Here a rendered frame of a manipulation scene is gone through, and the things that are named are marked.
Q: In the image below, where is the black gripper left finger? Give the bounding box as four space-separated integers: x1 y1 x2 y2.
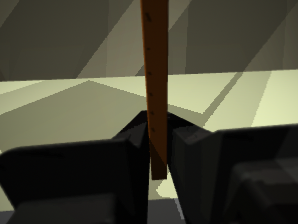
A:
0 110 150 224

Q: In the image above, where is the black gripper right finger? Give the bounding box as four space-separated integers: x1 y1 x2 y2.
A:
167 112 298 224

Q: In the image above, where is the orange-brown handle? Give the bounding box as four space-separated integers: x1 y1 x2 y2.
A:
140 0 169 180

